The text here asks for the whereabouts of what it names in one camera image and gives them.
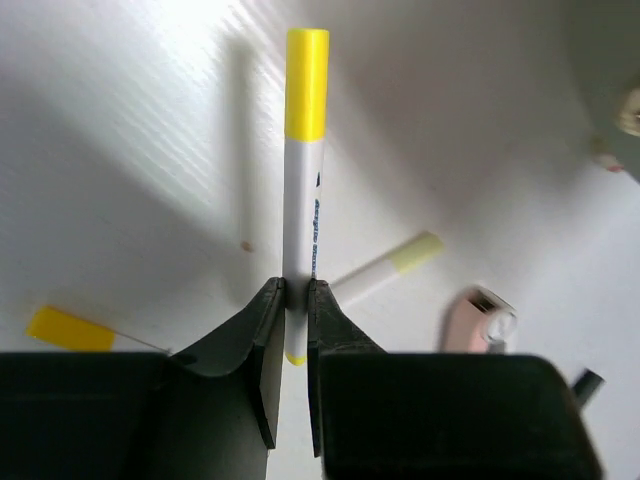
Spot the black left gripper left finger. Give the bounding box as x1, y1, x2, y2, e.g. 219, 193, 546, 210
1, 277, 285, 479

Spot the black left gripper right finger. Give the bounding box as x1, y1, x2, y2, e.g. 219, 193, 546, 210
307, 281, 604, 479

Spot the pale yellow white marker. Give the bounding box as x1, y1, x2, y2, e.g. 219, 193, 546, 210
331, 232, 444, 307

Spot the bright yellow white marker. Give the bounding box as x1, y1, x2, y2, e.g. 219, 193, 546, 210
282, 28, 330, 366

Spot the round cream drawer organizer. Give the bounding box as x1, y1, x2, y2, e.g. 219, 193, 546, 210
562, 1, 639, 180

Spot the yellow capped white marker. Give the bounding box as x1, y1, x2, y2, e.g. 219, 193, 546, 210
25, 306, 171, 355

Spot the black pink highlighter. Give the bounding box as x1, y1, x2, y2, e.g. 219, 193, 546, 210
572, 369, 605, 408

